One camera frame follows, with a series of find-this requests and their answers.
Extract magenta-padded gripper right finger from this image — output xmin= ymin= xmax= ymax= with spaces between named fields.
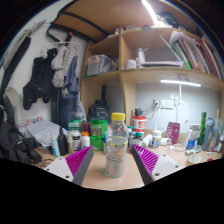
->
xmin=130 ymin=143 xmax=184 ymax=186

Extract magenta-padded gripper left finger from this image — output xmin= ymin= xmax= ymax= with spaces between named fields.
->
xmin=44 ymin=144 xmax=95 ymax=187

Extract clear yellow-capped drink bottle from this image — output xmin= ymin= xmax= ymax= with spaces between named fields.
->
xmin=104 ymin=112 xmax=129 ymax=179

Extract black plastic bottle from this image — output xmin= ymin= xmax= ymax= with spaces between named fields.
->
xmin=57 ymin=126 xmax=69 ymax=157

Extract small white blue-labelled bottle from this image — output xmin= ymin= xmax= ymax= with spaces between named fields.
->
xmin=151 ymin=129 xmax=163 ymax=149

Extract magenta box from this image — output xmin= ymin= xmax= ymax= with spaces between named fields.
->
xmin=166 ymin=121 xmax=181 ymax=146

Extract pale grey oblong case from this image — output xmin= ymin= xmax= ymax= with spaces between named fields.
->
xmin=184 ymin=148 xmax=203 ymax=156

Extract green jar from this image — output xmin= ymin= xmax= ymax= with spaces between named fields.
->
xmin=89 ymin=118 xmax=108 ymax=151

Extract spoon in cream mug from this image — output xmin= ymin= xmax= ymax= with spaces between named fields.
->
xmin=193 ymin=139 xmax=199 ymax=158

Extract white paper stack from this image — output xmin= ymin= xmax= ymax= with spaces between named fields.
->
xmin=26 ymin=120 xmax=68 ymax=148

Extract red and white canister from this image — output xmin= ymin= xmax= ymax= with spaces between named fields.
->
xmin=132 ymin=115 xmax=147 ymax=134

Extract blue and white carton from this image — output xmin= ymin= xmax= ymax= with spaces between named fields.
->
xmin=184 ymin=124 xmax=202 ymax=150

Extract tall dark green tube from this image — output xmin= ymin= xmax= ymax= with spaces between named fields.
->
xmin=199 ymin=111 xmax=208 ymax=145

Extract black box device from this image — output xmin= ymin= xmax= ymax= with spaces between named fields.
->
xmin=87 ymin=99 xmax=111 ymax=123

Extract black bag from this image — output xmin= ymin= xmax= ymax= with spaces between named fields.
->
xmin=0 ymin=113 xmax=43 ymax=164

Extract grey shaker bottle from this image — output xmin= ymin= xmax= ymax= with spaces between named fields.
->
xmin=202 ymin=117 xmax=216 ymax=152

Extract white LED light bar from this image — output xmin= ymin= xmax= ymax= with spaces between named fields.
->
xmin=159 ymin=78 xmax=202 ymax=88

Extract hanging dark clothes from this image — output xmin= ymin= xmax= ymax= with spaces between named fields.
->
xmin=22 ymin=46 xmax=84 ymax=113

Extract wooden shelf unit with books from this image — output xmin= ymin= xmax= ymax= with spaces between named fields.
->
xmin=79 ymin=23 xmax=224 ymax=121

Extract bright ceiling tube light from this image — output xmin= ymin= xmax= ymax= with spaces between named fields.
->
xmin=140 ymin=0 xmax=161 ymax=27

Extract black cable coil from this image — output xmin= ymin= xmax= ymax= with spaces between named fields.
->
xmin=34 ymin=158 xmax=53 ymax=168

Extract white wall power outlet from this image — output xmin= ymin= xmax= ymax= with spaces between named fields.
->
xmin=153 ymin=98 xmax=176 ymax=110

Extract black metal frame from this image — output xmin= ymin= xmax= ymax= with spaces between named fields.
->
xmin=45 ymin=11 xmax=109 ymax=43

